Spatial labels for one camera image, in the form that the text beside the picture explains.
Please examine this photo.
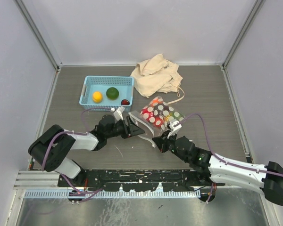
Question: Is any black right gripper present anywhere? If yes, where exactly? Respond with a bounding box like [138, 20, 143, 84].
[152, 129, 189, 163]

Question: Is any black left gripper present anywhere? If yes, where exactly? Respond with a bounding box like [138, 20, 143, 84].
[105, 116, 144, 139]

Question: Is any clear zip top bag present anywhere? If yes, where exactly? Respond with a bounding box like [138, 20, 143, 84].
[129, 96, 185, 148]

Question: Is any fake dark purple plum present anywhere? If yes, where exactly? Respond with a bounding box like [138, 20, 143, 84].
[121, 99, 130, 105]

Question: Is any fake yellow lemon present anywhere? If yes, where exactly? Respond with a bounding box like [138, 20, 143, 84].
[106, 87, 119, 100]

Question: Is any fake yellow peach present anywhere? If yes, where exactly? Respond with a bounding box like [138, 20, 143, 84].
[92, 91, 103, 103]

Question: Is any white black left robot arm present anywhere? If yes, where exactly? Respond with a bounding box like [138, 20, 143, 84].
[28, 115, 145, 186]

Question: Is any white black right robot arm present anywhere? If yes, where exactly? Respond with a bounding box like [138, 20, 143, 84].
[152, 131, 283, 206]

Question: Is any fake red pomegranate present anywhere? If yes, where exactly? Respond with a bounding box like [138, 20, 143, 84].
[140, 106, 165, 130]

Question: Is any fake green orange mango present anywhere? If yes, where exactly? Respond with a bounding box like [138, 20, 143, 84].
[166, 111, 184, 121]

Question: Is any light blue perforated basket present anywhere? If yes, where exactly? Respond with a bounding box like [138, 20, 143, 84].
[79, 76, 134, 112]

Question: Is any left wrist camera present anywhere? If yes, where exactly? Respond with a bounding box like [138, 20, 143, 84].
[113, 106, 125, 121]

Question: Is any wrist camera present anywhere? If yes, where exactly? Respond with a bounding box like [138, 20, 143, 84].
[113, 106, 125, 121]
[167, 119, 182, 138]

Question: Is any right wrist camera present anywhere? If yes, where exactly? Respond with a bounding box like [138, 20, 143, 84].
[167, 119, 182, 138]

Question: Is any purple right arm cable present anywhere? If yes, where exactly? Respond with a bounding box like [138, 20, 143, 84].
[176, 113, 283, 178]

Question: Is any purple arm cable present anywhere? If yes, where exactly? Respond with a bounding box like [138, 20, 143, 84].
[176, 113, 283, 178]
[41, 108, 116, 203]

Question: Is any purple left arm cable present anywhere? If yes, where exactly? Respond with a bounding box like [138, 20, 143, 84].
[41, 108, 116, 203]

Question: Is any beige drawstring cloth bag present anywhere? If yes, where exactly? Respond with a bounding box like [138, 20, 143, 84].
[130, 54, 185, 104]

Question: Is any light blue cable duct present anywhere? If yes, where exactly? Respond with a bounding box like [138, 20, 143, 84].
[24, 189, 200, 199]

